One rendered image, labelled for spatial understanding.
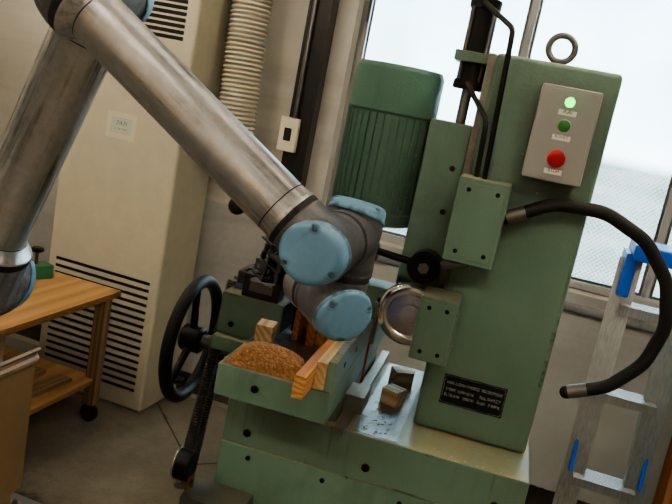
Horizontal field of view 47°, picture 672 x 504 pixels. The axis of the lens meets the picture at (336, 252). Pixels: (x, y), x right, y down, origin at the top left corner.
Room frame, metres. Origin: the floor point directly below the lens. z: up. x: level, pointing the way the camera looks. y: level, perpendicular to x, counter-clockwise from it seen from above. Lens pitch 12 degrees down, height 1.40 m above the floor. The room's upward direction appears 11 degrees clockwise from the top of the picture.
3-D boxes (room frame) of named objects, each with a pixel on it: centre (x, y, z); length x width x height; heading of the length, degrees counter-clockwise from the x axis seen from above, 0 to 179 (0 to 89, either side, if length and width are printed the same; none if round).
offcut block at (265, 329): (1.44, 0.10, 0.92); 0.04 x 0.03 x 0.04; 174
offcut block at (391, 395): (1.50, -0.17, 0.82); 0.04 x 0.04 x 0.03; 58
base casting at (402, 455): (1.53, -0.18, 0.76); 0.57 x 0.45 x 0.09; 78
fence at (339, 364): (1.53, -0.09, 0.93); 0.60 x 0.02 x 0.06; 168
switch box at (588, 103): (1.35, -0.34, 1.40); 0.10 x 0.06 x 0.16; 78
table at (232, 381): (1.56, 0.05, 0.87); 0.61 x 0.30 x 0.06; 168
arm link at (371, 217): (1.16, -0.02, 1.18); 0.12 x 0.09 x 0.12; 164
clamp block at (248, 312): (1.58, 0.13, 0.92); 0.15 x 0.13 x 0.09; 168
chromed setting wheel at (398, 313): (1.41, -0.16, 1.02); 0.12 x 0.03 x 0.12; 78
